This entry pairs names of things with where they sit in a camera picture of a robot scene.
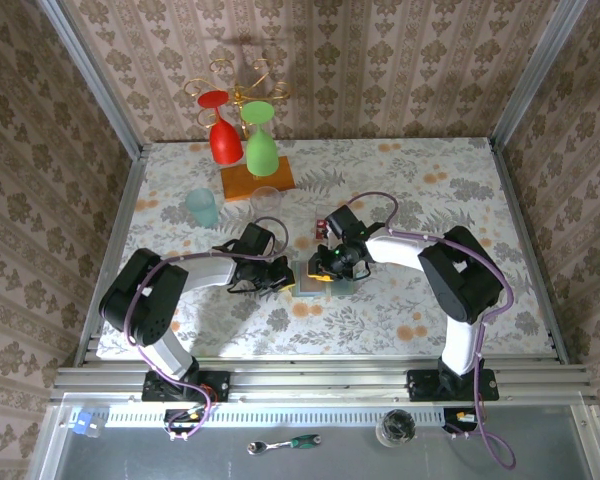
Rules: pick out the pale green card holder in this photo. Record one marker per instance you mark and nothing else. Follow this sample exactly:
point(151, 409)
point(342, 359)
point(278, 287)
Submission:
point(340, 289)

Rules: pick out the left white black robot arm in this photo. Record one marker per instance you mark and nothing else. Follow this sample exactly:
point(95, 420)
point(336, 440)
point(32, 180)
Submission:
point(145, 295)

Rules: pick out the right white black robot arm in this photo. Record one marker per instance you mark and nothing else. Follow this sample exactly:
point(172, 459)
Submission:
point(460, 280)

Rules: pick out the clear plastic cup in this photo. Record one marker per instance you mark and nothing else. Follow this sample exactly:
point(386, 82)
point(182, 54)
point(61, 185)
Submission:
point(266, 205)

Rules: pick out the teal plastic cup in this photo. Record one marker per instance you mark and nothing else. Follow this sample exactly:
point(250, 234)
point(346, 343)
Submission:
point(202, 212)

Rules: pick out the green wine glass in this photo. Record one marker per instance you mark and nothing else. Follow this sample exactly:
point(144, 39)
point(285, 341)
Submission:
point(261, 155)

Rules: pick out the red wine glass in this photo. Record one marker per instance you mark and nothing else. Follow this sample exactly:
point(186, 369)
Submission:
point(225, 145)

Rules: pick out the clear glass jar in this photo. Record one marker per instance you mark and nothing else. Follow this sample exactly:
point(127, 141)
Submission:
point(395, 427)

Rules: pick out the black connector block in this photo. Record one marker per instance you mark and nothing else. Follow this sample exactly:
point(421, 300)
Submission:
point(455, 425)
point(180, 419)

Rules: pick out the grey metal tray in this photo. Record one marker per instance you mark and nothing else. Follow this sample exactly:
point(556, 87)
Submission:
point(180, 460)

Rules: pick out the blue white plastic connector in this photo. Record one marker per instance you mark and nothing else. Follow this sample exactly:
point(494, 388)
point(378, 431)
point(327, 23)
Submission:
point(82, 422)

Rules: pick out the aluminium frame rail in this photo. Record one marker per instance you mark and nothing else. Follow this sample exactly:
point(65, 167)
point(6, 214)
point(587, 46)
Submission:
point(320, 380)

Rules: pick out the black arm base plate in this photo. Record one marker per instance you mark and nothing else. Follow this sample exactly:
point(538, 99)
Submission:
point(422, 387)
point(215, 386)

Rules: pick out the aluminium table side rail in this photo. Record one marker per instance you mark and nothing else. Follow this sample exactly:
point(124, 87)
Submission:
point(511, 190)
point(130, 190)

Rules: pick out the aluminium frame post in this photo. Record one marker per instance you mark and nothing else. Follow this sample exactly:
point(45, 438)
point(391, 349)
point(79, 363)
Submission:
point(535, 75)
point(92, 75)

